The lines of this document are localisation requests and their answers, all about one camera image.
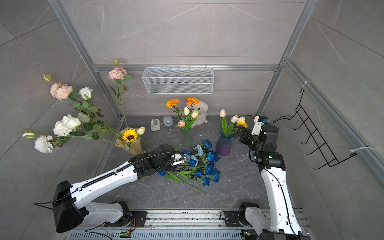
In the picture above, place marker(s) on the blue rose picked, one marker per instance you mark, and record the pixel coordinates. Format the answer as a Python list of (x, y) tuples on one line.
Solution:
[(208, 145), (211, 157), (205, 170)]

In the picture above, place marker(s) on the small white plastic bracket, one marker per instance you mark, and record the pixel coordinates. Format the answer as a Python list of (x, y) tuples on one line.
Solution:
[(155, 125)]

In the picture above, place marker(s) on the cream tulip bud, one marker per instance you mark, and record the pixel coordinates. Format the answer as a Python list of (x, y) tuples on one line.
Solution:
[(141, 131)]

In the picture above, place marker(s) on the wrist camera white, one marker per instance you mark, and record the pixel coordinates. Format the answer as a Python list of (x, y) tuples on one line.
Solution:
[(259, 122), (181, 159)]

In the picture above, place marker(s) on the small white rose left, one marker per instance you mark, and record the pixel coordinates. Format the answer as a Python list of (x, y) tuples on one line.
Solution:
[(43, 144)]

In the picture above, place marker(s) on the blue tulip from purple vase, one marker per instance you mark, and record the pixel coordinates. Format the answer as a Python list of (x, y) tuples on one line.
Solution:
[(190, 163)]

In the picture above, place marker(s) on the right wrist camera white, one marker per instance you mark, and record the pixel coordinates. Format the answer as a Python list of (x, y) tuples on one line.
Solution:
[(259, 122)]

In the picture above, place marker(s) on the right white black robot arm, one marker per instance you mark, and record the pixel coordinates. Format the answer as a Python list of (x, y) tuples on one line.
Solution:
[(283, 223)]

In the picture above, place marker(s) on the small grey round vase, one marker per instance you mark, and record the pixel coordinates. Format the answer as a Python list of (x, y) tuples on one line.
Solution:
[(168, 121)]

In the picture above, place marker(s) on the pink white tulip purple vase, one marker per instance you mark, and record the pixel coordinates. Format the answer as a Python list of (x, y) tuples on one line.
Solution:
[(222, 113)]

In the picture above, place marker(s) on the blue tulip pile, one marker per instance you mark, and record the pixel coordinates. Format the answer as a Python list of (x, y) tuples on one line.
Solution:
[(190, 174)]

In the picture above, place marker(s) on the yellow wavy glass vase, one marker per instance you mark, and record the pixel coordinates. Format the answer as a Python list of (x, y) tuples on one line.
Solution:
[(134, 148)]

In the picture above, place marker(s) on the yellow sunflower purple vase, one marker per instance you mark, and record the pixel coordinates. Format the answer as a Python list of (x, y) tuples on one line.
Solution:
[(242, 124)]

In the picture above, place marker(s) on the peach rose pair top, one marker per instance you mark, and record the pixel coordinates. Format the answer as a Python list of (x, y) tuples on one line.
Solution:
[(60, 91)]

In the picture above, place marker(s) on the orange carnation large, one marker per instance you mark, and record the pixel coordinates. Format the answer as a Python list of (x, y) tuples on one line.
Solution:
[(192, 101)]

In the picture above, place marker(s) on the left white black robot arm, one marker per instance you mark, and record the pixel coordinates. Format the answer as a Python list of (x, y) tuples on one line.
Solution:
[(74, 205)]

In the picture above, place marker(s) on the orange carnation small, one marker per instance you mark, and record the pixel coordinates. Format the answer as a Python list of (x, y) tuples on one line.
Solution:
[(172, 103)]

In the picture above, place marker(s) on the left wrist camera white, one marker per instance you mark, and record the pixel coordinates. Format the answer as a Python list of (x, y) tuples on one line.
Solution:
[(181, 159)]

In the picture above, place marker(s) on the white rose centre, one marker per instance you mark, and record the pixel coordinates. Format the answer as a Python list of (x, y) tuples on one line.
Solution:
[(67, 125)]

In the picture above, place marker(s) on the light blue carnation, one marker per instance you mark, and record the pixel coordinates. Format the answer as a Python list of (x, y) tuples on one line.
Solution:
[(199, 151)]

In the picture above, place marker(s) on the blue rose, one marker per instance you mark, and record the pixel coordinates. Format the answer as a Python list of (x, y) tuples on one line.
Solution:
[(215, 176), (203, 180)]

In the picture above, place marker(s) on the metal base rail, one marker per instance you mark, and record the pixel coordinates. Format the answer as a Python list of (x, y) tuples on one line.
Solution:
[(182, 225)]

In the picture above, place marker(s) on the light blue carnation vase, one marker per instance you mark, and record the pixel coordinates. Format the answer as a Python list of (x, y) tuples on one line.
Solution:
[(193, 157)]

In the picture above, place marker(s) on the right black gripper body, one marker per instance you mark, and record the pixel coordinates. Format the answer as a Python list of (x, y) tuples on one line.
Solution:
[(247, 138)]

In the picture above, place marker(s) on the small yellow sunflower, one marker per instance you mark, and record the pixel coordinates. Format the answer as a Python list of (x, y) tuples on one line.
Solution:
[(130, 136)]

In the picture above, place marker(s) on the clear green glass vase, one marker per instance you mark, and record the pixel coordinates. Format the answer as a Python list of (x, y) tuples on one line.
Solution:
[(187, 139)]

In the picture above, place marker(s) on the black wire hook rack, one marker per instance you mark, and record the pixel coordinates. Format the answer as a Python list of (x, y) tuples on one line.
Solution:
[(315, 136)]

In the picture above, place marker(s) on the purple glass vase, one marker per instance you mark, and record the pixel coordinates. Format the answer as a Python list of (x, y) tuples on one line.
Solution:
[(224, 144)]

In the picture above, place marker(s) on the white rose tall stem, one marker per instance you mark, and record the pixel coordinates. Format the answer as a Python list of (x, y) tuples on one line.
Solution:
[(86, 93)]

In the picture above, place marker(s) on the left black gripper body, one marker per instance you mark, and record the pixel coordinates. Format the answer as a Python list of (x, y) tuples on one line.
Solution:
[(168, 166)]

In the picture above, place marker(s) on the pink rose middle left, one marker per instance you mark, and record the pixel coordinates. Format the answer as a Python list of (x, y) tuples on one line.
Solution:
[(118, 73)]

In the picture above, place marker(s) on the cream tulip middle vase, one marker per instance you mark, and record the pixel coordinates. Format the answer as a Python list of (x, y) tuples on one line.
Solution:
[(187, 111)]

